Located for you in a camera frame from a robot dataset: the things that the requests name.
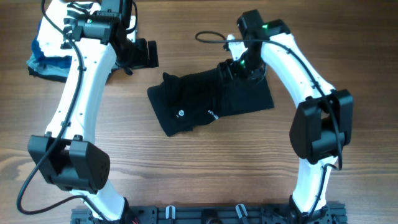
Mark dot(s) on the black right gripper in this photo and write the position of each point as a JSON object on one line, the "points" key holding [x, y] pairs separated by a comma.
{"points": [[235, 74]]}

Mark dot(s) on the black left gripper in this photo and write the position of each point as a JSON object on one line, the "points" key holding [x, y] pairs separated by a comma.
{"points": [[143, 61]]}

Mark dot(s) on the black polo shirt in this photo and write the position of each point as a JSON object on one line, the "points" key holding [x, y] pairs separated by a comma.
{"points": [[181, 103]]}

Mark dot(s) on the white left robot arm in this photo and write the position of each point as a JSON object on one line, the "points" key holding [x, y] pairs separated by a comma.
{"points": [[66, 154]]}

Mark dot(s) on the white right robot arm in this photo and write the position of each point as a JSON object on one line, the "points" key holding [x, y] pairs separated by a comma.
{"points": [[323, 119]]}

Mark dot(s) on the blue folded garment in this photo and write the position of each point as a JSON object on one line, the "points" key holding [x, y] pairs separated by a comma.
{"points": [[61, 62]]}

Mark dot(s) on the light blue denim garment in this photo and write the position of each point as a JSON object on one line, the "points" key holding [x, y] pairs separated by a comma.
{"points": [[32, 63]]}

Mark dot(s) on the white shirt with black print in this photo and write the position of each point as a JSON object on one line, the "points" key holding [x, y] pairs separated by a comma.
{"points": [[62, 14]]}

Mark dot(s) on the black folded garment under pile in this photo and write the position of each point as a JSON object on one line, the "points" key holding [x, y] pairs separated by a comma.
{"points": [[50, 74]]}

